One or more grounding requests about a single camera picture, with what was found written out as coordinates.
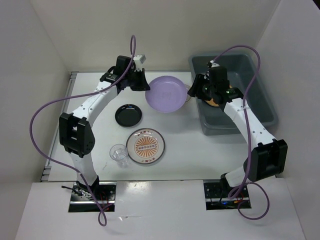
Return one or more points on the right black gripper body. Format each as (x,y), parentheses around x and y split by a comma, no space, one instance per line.
(207,88)

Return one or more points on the woven bamboo pattern tray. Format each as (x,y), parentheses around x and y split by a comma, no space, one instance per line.
(211,102)

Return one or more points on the purple round plate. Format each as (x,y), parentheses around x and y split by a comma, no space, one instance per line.
(167,94)

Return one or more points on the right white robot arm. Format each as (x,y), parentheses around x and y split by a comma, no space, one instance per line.
(266,154)

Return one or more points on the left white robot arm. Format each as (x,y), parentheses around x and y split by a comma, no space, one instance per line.
(75,128)

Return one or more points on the grey plastic bin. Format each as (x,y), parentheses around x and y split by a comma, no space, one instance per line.
(240,71)

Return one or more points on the clear smoky square dish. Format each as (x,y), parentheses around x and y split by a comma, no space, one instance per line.
(188,97)

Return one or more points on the black round plate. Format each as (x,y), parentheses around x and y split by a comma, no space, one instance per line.
(128,115)

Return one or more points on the orange patterned round plate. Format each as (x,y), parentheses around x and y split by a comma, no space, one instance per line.
(145,146)

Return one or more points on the clear plastic cup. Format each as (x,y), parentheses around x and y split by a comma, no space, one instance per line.
(119,154)

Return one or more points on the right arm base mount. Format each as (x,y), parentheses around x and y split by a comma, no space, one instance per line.
(217,199)

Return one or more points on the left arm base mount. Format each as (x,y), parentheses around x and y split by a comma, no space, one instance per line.
(81,201)

